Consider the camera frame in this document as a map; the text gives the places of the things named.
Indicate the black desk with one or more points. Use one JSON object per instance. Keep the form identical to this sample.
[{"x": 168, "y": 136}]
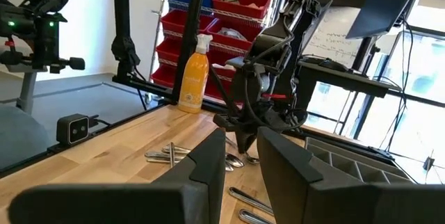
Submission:
[{"x": 347, "y": 76}]

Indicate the orange spray bottle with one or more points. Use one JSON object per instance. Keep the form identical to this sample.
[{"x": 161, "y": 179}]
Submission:
[{"x": 193, "y": 78}]

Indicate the white whiteboard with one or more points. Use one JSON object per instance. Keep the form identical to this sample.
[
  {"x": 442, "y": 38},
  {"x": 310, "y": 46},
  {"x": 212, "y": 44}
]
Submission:
[{"x": 333, "y": 39}]

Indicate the grey cutlery tray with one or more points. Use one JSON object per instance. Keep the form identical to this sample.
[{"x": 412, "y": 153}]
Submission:
[{"x": 351, "y": 166}]

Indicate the black monitor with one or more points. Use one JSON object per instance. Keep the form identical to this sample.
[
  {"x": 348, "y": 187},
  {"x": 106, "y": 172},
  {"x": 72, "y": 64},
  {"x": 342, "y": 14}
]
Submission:
[{"x": 382, "y": 5}]

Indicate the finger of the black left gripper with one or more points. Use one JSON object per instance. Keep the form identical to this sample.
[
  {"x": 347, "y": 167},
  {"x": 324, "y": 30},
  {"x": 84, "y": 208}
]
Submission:
[
  {"x": 252, "y": 138},
  {"x": 243, "y": 140}
]

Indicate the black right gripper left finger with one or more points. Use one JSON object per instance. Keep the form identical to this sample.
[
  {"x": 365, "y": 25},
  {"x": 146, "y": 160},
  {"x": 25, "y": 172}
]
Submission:
[{"x": 205, "y": 182}]

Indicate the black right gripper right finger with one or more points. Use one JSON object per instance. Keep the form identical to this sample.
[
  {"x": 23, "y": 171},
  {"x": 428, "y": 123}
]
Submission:
[{"x": 288, "y": 189}]

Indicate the black table-level camera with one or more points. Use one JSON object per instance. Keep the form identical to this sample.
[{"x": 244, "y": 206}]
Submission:
[{"x": 73, "y": 130}]

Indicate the steel fork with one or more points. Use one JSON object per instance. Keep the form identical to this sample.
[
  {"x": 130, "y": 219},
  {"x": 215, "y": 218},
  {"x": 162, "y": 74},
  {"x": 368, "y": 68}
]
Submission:
[
  {"x": 252, "y": 217},
  {"x": 247, "y": 199}
]

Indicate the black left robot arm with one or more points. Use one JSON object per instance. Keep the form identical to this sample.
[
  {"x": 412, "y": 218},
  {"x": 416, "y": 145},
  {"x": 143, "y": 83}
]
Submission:
[{"x": 299, "y": 18}]

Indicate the grey metal stand pole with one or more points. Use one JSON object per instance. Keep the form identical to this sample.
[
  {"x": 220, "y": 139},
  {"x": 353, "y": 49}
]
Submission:
[{"x": 27, "y": 92}]

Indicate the red storage bin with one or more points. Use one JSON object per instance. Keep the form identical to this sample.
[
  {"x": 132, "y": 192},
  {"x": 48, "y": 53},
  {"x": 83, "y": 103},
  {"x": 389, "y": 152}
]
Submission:
[
  {"x": 163, "y": 76},
  {"x": 255, "y": 31},
  {"x": 168, "y": 51},
  {"x": 257, "y": 1},
  {"x": 174, "y": 22},
  {"x": 222, "y": 57},
  {"x": 226, "y": 79}
]

